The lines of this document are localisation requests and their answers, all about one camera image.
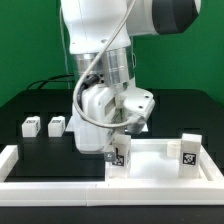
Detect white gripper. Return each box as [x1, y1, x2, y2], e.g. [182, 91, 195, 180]
[72, 84, 130, 162]

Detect white square tabletop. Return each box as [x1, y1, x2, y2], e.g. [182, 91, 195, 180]
[105, 139, 224, 181]

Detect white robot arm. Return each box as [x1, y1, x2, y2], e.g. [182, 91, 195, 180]
[61, 0, 201, 162]

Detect white marker plate with tags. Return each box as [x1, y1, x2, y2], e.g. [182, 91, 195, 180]
[65, 116, 148, 132]

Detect black cables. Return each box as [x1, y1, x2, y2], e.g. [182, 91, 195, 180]
[26, 73, 75, 91]

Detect white U-shaped fence wall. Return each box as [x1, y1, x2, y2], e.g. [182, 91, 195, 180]
[0, 145, 224, 206]

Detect white cable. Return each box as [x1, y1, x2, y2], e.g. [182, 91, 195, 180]
[59, 6, 72, 90]

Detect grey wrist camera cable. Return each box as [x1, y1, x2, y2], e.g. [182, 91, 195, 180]
[72, 0, 139, 130]

